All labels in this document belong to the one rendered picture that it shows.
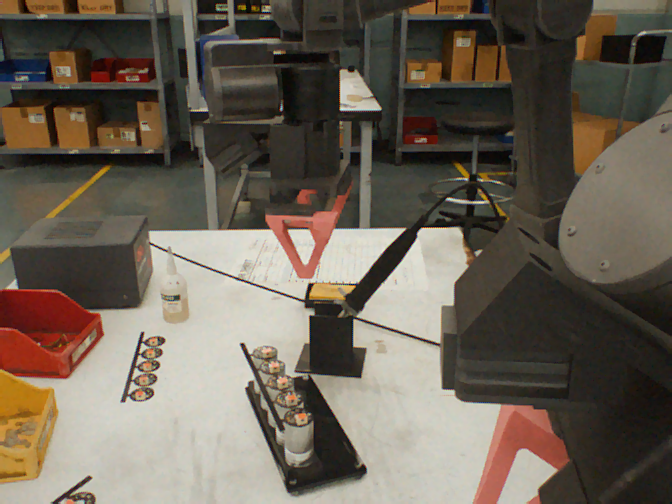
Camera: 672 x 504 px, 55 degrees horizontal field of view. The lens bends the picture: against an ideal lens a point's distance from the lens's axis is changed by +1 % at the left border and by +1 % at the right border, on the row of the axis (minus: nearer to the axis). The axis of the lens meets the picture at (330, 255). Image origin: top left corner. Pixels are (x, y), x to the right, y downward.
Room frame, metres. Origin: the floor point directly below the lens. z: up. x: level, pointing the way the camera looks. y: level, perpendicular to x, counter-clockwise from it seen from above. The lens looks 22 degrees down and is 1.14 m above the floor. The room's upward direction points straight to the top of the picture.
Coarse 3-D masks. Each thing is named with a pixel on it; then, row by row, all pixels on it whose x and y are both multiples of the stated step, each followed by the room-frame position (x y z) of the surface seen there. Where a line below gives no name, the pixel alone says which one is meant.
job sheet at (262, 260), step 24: (264, 240) 1.03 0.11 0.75; (312, 240) 1.03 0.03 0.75; (336, 240) 1.03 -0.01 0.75; (360, 240) 1.03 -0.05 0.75; (384, 240) 1.03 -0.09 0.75; (240, 264) 0.93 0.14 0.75; (264, 264) 0.93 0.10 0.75; (288, 264) 0.93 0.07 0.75; (336, 264) 0.93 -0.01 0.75; (360, 264) 0.93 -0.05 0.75; (408, 264) 0.93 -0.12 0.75; (384, 288) 0.84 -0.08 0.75; (408, 288) 0.84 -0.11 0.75
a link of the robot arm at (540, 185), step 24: (504, 0) 0.74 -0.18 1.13; (528, 0) 0.70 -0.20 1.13; (504, 24) 0.74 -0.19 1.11; (528, 24) 0.70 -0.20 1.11; (528, 48) 0.70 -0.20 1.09; (552, 48) 0.70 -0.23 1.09; (528, 72) 0.71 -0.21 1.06; (552, 72) 0.71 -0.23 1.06; (528, 96) 0.72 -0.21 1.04; (552, 96) 0.71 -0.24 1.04; (528, 120) 0.72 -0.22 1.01; (552, 120) 0.71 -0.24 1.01; (528, 144) 0.72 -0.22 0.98; (552, 144) 0.72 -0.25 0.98; (528, 168) 0.73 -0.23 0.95; (552, 168) 0.72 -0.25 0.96; (528, 192) 0.73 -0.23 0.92; (552, 192) 0.71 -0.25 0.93; (528, 216) 0.73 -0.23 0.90; (552, 216) 0.71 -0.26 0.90; (552, 240) 0.71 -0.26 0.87
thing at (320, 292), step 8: (312, 288) 0.81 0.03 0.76; (320, 288) 0.81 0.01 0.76; (328, 288) 0.81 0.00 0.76; (336, 288) 0.81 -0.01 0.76; (344, 288) 0.81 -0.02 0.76; (352, 288) 0.81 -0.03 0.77; (312, 296) 0.78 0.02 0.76; (320, 296) 0.78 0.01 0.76; (328, 296) 0.78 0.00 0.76; (336, 296) 0.78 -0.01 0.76; (304, 304) 0.78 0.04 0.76
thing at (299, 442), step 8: (312, 424) 0.45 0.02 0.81; (288, 432) 0.44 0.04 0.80; (296, 432) 0.44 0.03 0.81; (304, 432) 0.44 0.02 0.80; (312, 432) 0.45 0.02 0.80; (288, 440) 0.44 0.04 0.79; (296, 440) 0.44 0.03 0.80; (304, 440) 0.44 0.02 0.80; (312, 440) 0.45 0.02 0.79; (288, 448) 0.44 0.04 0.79; (296, 448) 0.44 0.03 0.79; (304, 448) 0.44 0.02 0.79; (312, 448) 0.45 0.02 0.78; (288, 456) 0.44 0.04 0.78; (296, 456) 0.44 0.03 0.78; (304, 456) 0.44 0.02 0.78; (312, 456) 0.45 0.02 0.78; (296, 464) 0.44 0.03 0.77; (304, 464) 0.44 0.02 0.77
